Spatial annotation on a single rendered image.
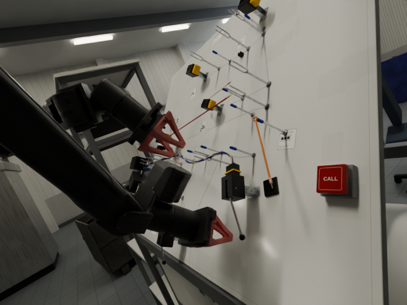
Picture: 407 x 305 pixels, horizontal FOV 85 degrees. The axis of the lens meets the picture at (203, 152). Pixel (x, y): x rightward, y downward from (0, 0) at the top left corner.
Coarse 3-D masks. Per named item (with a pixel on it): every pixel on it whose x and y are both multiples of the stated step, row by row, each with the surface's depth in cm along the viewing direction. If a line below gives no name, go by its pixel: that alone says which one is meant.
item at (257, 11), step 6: (240, 0) 74; (246, 0) 70; (240, 6) 73; (246, 6) 71; (252, 6) 71; (258, 6) 74; (246, 12) 74; (258, 12) 74; (264, 12) 76; (264, 18) 75
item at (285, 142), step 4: (296, 128) 52; (280, 132) 56; (288, 132) 54; (292, 132) 53; (296, 132) 52; (280, 136) 55; (284, 136) 54; (288, 136) 53; (292, 136) 52; (280, 140) 55; (284, 140) 54; (288, 140) 53; (292, 140) 52; (280, 144) 55; (284, 144) 54; (288, 144) 53; (292, 144) 52; (280, 148) 54; (284, 148) 53; (288, 148) 52; (292, 148) 51
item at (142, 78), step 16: (112, 64) 136; (128, 64) 143; (64, 80) 123; (80, 80) 137; (96, 80) 147; (112, 80) 159; (128, 80) 166; (144, 80) 147; (80, 144) 172; (96, 144) 127; (112, 144) 184; (128, 240) 181; (144, 256) 133; (144, 272) 185; (160, 288) 136; (160, 304) 188; (176, 304) 152
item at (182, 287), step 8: (168, 272) 121; (176, 272) 106; (176, 280) 113; (184, 280) 100; (176, 288) 121; (184, 288) 107; (192, 288) 95; (176, 296) 131; (184, 296) 114; (192, 296) 101; (200, 296) 90; (184, 304) 122; (192, 304) 107; (200, 304) 95; (208, 304) 86
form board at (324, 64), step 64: (320, 0) 56; (256, 64) 72; (320, 64) 51; (192, 128) 102; (256, 128) 64; (320, 128) 47; (192, 192) 86; (384, 192) 36; (192, 256) 74; (256, 256) 52; (320, 256) 40; (384, 256) 33
